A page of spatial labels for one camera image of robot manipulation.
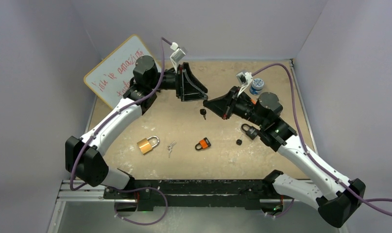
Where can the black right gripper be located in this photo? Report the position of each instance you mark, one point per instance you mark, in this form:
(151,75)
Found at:
(224,107)

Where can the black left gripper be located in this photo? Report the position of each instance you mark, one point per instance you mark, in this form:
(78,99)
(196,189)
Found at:
(193,89)

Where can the black-headed keys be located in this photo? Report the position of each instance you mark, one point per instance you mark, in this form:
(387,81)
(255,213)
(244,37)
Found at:
(203,113)

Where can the orange padlock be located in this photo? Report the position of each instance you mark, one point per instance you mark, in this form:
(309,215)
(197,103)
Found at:
(203,144)

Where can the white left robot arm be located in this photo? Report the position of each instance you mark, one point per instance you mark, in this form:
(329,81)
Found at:
(84,154)

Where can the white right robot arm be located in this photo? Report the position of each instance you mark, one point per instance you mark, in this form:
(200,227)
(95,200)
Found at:
(332,194)

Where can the single black-headed key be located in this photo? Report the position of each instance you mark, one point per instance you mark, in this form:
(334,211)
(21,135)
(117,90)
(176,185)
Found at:
(239,141)

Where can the black padlock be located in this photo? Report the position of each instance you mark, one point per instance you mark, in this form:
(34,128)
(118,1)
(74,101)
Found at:
(250,131)

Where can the blue white round jar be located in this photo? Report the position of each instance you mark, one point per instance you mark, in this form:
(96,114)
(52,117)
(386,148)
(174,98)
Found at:
(256,86)

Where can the small silver keys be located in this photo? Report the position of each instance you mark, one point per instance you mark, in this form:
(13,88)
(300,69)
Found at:
(170,147)

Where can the brass padlock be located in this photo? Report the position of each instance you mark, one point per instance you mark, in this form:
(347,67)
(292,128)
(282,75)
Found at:
(148,144)

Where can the whiteboard with red writing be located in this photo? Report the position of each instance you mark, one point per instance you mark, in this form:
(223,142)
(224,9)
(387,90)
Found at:
(109,80)

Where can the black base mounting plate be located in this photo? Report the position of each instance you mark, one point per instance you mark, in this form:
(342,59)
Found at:
(247,194)

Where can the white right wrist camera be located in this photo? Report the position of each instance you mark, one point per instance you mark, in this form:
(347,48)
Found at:
(245,78)

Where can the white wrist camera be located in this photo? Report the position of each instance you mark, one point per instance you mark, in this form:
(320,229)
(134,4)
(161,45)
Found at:
(177,54)
(245,78)

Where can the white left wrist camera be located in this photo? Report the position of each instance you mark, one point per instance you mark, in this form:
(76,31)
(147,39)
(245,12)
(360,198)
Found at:
(177,54)

